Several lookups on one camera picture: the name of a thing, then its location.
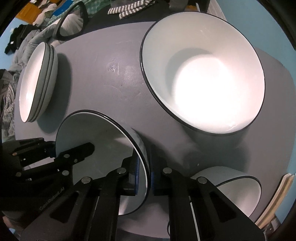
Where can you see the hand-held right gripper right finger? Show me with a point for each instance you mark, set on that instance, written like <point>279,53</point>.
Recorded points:
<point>154,183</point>

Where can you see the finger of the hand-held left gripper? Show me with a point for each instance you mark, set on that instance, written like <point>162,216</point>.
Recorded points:
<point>76,153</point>
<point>32,148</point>

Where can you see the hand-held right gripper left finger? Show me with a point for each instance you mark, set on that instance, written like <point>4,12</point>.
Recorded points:
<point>137,178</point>

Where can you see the white bowl with dark rim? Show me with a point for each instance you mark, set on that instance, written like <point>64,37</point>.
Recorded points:
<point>238,192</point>
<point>104,136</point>
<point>203,76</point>

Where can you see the striped cloth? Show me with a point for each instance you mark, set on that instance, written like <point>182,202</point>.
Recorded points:
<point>8,104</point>

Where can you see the grey quilted jacket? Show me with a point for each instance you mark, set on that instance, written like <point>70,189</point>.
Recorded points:
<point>25,51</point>

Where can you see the black clothes pile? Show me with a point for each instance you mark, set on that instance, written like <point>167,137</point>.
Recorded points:
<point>16,39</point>

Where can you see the wooden board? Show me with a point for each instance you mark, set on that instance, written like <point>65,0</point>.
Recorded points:
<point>277,199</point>

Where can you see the bed with grey sheet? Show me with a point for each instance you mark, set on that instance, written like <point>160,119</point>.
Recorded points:
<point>71,23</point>

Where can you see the beige clothes pile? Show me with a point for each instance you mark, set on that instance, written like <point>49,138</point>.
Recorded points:
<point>42,16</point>

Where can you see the black office chair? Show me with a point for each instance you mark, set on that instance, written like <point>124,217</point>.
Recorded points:
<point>104,23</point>

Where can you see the wooden wardrobe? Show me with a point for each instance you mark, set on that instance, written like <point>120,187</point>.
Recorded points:
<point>25,14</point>

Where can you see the blue cardboard box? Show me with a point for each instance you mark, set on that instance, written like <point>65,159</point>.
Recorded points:
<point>62,9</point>

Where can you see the green checked blanket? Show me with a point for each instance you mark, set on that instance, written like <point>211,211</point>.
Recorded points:
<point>94,4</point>

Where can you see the white radiator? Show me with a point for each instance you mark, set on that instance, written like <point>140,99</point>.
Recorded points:
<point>214,8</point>

